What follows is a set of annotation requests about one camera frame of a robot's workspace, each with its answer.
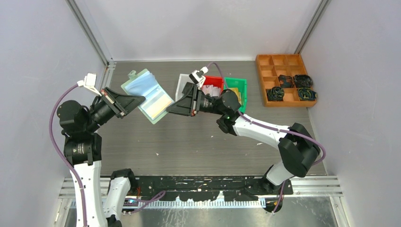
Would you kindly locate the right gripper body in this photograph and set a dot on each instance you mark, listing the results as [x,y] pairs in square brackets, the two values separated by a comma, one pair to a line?
[203,103]

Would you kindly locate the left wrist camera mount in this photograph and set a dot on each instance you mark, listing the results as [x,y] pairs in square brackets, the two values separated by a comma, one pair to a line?
[89,82]

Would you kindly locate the rolled dark sock upper right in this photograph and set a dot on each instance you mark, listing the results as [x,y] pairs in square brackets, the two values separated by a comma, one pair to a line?
[303,80]

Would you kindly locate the white plastic bin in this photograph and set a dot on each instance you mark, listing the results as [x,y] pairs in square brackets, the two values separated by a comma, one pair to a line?
[182,81]

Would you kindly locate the rolled dark sock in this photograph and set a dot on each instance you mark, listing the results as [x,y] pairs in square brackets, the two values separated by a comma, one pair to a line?
[275,94]
[285,81]
[306,94]
[303,80]

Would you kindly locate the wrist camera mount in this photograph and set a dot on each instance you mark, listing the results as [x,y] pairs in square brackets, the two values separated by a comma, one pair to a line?
[197,76]
[89,82]

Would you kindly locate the gold cards in green bin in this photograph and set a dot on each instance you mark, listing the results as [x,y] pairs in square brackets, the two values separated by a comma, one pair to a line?
[238,94]

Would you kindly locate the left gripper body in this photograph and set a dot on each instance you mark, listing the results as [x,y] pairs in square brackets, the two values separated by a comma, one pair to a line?
[107,109]

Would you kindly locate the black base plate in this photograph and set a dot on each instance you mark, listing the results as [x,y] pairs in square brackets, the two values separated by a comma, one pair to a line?
[207,188]

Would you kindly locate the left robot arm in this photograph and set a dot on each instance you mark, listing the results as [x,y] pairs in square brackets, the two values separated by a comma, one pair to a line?
[82,154]

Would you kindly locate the rolled dark sock upper left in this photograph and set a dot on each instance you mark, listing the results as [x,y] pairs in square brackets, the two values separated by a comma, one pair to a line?
[285,81]

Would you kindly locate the rolled dark sock lower left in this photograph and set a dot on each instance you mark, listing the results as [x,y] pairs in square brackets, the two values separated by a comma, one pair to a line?
[275,94]

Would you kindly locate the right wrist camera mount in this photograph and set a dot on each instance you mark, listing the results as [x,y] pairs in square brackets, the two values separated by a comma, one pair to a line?
[197,76]

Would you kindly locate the orange wooden compartment tray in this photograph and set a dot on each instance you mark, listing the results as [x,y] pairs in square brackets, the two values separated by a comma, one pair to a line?
[270,66]

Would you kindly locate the rolled dark sock lower right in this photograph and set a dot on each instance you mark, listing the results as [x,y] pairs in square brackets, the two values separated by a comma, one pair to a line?
[306,94]

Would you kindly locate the green plastic bin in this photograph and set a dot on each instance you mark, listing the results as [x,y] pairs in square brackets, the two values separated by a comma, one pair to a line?
[241,85]

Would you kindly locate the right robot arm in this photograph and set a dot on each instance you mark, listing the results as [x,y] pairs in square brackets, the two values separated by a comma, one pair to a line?
[298,151]

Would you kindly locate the red plastic bin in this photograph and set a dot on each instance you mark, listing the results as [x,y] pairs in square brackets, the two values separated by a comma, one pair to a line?
[216,81]

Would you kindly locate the silver cards in red bin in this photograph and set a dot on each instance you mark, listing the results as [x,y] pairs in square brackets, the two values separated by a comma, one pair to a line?
[211,90]

